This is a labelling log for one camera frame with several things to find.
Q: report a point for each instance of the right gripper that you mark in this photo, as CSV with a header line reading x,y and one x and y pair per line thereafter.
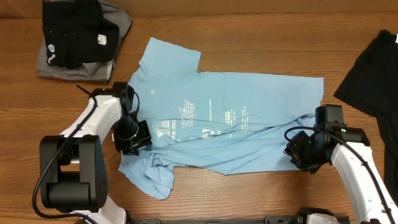
x,y
293,152

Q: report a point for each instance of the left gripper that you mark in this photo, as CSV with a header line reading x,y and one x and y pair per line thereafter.
x,y
144,137

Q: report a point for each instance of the light blue t-shirt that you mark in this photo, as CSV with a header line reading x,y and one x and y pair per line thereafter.
x,y
226,122

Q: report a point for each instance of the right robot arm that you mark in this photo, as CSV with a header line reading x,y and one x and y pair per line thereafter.
x,y
348,150

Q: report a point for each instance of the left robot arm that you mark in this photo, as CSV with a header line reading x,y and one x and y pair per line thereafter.
x,y
73,180

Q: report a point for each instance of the grey folded garment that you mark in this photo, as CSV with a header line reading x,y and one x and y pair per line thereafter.
x,y
98,71

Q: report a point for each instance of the black garment at right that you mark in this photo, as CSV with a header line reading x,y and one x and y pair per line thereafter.
x,y
371,87

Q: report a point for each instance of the black folded garment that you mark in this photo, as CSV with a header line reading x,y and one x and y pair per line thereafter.
x,y
76,32

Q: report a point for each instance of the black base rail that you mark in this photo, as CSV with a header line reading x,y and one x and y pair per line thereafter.
x,y
284,219

